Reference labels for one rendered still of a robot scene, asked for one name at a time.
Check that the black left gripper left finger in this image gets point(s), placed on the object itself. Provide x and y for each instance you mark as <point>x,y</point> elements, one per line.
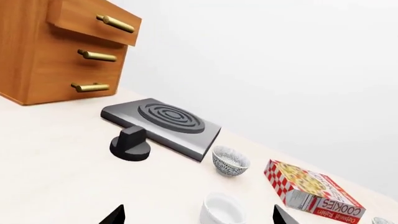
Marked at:
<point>115,216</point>

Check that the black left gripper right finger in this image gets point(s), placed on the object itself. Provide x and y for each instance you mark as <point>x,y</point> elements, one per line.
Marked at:
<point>282,216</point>

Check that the patterned black white bowl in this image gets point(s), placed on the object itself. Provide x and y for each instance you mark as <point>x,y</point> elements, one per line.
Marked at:
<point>385,220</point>
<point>230,161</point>

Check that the red cookies box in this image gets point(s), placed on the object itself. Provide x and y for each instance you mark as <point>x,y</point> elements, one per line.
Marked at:
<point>311,191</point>

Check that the plain white ramekin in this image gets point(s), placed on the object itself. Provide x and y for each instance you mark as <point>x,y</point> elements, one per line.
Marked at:
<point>221,210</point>

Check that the black stove knob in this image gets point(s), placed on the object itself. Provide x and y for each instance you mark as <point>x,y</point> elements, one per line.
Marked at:
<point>130,144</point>

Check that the grey flat stove burner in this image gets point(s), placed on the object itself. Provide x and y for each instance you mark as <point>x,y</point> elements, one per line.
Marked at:
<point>168,124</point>

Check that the wooden drawer cabinet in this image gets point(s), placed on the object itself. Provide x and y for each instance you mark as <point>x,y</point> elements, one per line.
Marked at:
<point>46,53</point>

